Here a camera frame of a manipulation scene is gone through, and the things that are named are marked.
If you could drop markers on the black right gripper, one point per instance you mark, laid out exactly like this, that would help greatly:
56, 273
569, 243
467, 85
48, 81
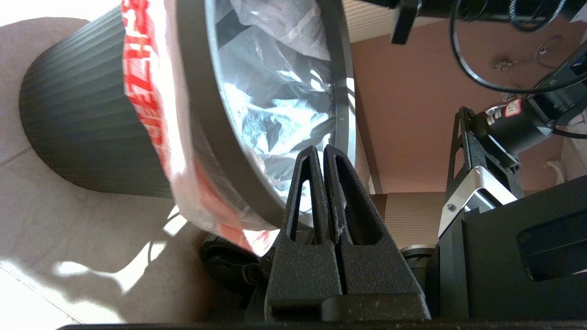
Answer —
406, 20

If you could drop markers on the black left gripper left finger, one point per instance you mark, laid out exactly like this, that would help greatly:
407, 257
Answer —
298, 275

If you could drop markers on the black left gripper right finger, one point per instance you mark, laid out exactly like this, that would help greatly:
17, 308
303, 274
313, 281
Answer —
380, 270

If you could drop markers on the white liner bag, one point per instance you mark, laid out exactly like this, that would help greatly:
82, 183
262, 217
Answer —
151, 91

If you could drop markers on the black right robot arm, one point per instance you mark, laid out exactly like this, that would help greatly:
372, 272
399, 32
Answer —
486, 9

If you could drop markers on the black robot chassis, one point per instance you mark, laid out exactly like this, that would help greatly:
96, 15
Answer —
504, 256

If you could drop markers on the silver metal bracket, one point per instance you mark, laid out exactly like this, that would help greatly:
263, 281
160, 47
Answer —
477, 183

